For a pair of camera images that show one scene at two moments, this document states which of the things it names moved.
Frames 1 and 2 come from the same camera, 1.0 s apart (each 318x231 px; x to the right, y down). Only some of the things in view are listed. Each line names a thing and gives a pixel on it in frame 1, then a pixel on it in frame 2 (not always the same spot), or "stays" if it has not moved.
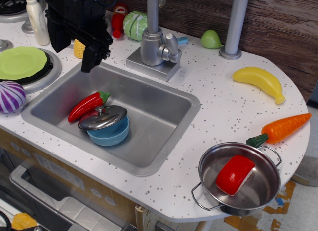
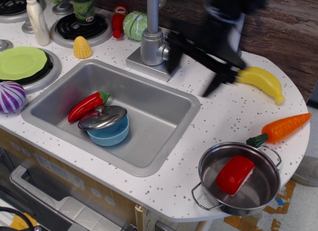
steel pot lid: [103, 116] stays
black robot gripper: [85, 17] -> [212, 37]
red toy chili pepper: [88, 104] stays
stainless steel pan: [259, 189] stays
